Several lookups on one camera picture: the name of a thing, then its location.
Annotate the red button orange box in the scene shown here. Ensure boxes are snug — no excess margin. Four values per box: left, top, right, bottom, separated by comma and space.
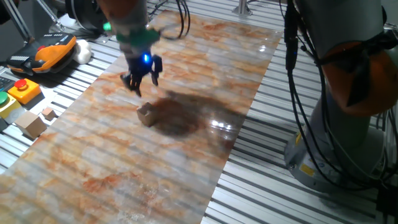
7, 78, 42, 105

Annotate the tiny wooden cube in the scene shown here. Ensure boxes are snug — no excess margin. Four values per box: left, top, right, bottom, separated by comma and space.
41, 106, 58, 121

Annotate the orange black teach pendant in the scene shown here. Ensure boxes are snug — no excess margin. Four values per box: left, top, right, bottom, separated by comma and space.
0, 32, 78, 77

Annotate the green button yellow box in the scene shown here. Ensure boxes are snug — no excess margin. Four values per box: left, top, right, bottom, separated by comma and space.
0, 91, 22, 119

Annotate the silver post foot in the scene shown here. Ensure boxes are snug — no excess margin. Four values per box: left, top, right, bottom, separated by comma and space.
231, 0, 253, 16

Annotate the white crumpled lump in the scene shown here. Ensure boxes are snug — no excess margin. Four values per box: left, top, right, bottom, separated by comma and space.
73, 39, 93, 65

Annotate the black computer keyboard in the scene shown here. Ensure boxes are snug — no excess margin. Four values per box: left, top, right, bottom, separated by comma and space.
0, 76, 16, 93

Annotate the large wooden cube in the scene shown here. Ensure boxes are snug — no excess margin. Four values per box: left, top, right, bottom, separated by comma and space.
14, 110, 48, 140

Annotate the grey base plate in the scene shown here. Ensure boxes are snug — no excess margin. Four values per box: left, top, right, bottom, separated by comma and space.
49, 14, 118, 44

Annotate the small wooden cube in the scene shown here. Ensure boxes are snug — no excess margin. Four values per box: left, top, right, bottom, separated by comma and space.
136, 101, 160, 128

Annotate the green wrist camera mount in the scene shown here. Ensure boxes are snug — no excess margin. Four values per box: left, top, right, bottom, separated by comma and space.
103, 21, 162, 47

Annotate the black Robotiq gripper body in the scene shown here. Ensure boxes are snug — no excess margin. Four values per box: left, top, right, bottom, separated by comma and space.
124, 49, 164, 78

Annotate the orange marble pattern mat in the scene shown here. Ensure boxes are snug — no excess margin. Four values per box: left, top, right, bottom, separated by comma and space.
0, 9, 284, 224

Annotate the thick grey metal strut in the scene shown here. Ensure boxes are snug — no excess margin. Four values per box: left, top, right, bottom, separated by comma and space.
1, 0, 34, 44

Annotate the thin grey metal strut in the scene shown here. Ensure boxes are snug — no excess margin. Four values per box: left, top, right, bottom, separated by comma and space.
35, 0, 66, 32

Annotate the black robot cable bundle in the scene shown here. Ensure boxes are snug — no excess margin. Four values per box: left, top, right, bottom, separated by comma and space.
147, 0, 398, 190

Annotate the black round spool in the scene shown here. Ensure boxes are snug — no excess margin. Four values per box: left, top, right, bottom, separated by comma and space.
64, 0, 108, 32

